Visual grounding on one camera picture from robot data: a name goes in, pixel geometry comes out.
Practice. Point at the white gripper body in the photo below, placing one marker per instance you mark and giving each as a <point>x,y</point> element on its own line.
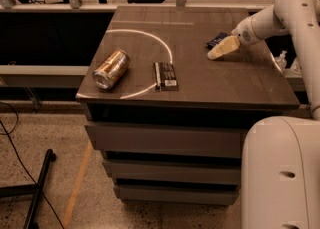
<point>243,34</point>

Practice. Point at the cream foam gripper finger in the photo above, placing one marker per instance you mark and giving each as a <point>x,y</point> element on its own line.
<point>226,46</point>

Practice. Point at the blue rxbar blueberry wrapper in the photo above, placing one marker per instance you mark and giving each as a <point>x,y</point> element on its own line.
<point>216,40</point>

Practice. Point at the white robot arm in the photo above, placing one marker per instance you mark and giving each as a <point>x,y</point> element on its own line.
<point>280,172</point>

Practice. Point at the clear sanitizer bottle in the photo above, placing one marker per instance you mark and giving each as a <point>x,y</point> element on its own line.
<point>281,60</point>
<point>295,67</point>

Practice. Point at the black snack bar wrapper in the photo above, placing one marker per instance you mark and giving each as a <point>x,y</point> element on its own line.
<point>165,77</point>

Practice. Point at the grey drawer cabinet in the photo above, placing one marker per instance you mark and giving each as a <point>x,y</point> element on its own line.
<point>179,146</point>

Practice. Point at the gold soda can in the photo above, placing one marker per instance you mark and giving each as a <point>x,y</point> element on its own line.
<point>107,74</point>

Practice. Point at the black floor stand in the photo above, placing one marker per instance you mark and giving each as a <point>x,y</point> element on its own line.
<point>34,189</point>

